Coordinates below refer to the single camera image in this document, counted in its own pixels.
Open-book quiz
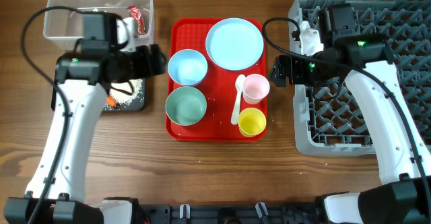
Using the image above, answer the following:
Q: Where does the pink cup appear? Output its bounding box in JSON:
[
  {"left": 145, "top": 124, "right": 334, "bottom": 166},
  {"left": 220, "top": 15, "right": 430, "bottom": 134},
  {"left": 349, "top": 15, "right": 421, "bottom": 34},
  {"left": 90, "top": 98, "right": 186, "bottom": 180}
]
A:
[{"left": 243, "top": 74, "right": 270, "bottom": 104}]

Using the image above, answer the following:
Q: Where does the light blue bowl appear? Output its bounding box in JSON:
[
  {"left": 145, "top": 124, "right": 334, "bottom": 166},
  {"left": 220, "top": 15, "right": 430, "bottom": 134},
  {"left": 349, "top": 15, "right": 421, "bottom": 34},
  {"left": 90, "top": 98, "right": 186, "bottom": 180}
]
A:
[{"left": 168, "top": 49, "right": 208, "bottom": 86}]

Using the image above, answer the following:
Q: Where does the red serving tray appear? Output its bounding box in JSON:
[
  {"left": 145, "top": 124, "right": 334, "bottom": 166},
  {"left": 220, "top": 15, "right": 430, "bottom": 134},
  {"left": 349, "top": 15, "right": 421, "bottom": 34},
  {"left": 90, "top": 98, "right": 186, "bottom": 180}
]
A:
[{"left": 166, "top": 18, "right": 267, "bottom": 142}]

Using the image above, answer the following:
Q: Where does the white plastic spoon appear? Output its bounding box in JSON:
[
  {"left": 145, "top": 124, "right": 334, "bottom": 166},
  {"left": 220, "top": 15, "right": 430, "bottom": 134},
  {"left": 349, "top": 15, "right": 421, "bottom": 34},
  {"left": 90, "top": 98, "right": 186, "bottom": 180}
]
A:
[{"left": 231, "top": 74, "right": 246, "bottom": 125}]

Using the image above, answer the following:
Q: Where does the pile of white rice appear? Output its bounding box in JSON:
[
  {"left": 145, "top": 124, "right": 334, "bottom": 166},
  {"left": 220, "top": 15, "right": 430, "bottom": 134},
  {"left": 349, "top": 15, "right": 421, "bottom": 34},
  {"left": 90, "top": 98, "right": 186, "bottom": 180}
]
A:
[{"left": 102, "top": 79, "right": 145, "bottom": 112}]

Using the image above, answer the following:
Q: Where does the large light blue plate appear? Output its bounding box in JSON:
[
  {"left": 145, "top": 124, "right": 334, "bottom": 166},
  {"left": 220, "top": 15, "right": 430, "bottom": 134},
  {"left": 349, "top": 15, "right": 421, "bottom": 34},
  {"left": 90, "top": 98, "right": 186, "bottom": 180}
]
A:
[{"left": 205, "top": 18, "right": 264, "bottom": 71}]

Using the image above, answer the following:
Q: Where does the orange carrot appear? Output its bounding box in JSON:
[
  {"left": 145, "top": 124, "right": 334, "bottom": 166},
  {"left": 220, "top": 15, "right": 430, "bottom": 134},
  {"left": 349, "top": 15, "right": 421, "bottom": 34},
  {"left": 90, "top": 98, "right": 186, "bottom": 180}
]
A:
[{"left": 106, "top": 96, "right": 119, "bottom": 108}]

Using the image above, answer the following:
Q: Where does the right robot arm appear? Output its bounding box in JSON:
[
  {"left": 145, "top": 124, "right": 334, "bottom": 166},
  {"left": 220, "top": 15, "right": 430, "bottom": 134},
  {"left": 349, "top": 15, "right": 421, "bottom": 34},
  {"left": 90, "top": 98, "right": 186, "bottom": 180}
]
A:
[{"left": 269, "top": 3, "right": 430, "bottom": 223}]

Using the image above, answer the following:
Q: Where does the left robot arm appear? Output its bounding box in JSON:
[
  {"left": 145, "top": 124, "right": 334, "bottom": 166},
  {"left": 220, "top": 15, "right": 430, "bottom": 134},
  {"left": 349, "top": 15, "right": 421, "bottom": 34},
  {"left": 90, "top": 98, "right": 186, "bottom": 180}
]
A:
[{"left": 4, "top": 11, "right": 167, "bottom": 223}]

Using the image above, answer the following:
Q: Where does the black rectangular tray bin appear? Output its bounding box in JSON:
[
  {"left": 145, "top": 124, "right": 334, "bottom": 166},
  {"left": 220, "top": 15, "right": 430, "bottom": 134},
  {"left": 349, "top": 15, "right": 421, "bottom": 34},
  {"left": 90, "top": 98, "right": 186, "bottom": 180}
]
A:
[{"left": 51, "top": 52, "right": 147, "bottom": 114}]

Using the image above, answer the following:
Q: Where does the grey dishwasher rack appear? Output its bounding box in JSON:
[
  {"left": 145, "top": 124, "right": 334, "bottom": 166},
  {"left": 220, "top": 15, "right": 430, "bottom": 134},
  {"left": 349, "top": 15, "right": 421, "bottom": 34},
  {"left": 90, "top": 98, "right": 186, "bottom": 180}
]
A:
[{"left": 288, "top": 0, "right": 430, "bottom": 156}]

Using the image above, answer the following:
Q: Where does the yellow cup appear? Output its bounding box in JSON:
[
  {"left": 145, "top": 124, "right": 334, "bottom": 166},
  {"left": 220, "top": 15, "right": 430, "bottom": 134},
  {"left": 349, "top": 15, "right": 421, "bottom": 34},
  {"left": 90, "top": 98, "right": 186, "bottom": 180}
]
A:
[{"left": 238, "top": 108, "right": 267, "bottom": 137}]

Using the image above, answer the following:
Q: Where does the red candy wrapper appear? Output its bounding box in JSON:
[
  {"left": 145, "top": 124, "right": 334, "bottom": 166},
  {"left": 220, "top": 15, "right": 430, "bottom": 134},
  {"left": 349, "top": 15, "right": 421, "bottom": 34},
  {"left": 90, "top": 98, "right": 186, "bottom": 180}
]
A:
[{"left": 127, "top": 5, "right": 146, "bottom": 35}]

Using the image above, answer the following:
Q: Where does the clear plastic waste bin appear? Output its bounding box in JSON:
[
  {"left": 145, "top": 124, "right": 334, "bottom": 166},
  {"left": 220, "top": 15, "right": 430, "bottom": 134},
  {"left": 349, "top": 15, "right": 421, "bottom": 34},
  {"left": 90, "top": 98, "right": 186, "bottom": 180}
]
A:
[{"left": 43, "top": 0, "right": 155, "bottom": 50}]

